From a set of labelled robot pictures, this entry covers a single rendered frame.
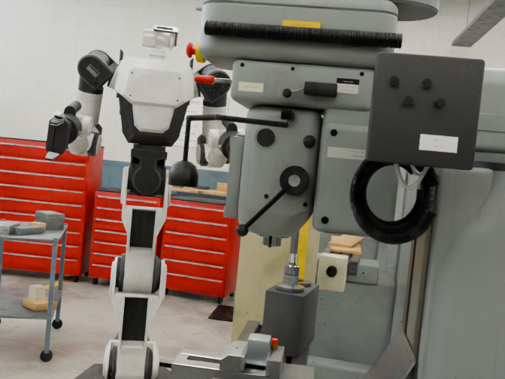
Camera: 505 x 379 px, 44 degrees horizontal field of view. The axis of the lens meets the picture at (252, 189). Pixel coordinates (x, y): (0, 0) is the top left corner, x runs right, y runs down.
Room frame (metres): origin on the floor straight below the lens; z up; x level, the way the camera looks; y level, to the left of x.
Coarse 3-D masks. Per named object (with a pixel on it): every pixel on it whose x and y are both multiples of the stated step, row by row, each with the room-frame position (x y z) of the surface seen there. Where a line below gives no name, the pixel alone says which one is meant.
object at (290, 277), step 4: (284, 268) 1.90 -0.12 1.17; (284, 272) 1.89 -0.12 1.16; (288, 272) 1.88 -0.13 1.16; (292, 272) 1.88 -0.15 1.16; (296, 272) 1.88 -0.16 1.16; (284, 276) 1.89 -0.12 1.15; (288, 276) 1.88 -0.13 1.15; (292, 276) 1.88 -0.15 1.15; (296, 276) 1.88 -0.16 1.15; (284, 280) 1.89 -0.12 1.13; (288, 280) 1.88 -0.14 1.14; (292, 280) 1.88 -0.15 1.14; (296, 280) 1.88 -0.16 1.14; (284, 284) 1.89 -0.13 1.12; (288, 284) 1.88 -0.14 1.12; (292, 284) 1.88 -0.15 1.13; (296, 284) 1.89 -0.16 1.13
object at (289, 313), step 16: (272, 288) 1.90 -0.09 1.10; (288, 288) 1.86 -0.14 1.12; (304, 288) 1.95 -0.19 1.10; (272, 304) 1.85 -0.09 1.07; (288, 304) 1.84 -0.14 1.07; (304, 304) 1.84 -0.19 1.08; (272, 320) 1.85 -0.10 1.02; (288, 320) 1.84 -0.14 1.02; (304, 320) 1.87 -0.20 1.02; (272, 336) 1.85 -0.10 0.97; (288, 336) 1.84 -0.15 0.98; (304, 336) 1.89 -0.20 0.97; (288, 352) 1.83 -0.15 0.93
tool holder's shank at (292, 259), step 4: (292, 236) 1.89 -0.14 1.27; (296, 236) 1.89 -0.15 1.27; (292, 240) 1.89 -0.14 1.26; (296, 240) 1.89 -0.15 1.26; (292, 244) 1.89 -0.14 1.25; (296, 244) 1.89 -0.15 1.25; (292, 248) 1.89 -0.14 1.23; (296, 248) 1.89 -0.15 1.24; (292, 252) 1.89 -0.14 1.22; (296, 252) 1.89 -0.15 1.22; (292, 256) 1.89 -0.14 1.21; (296, 256) 1.89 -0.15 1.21; (288, 260) 1.90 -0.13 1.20; (292, 260) 1.89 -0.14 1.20; (296, 260) 1.89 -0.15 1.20; (292, 264) 1.89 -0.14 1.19
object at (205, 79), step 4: (196, 76) 1.72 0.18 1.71; (200, 76) 1.71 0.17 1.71; (204, 76) 1.71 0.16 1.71; (208, 76) 1.71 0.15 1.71; (212, 76) 1.71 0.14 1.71; (196, 80) 1.72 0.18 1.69; (200, 80) 1.71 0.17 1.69; (204, 80) 1.71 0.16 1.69; (208, 80) 1.71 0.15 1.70; (212, 80) 1.71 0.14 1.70; (216, 80) 1.71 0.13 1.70; (220, 80) 1.71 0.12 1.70; (224, 80) 1.71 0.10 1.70; (228, 80) 1.71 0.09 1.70
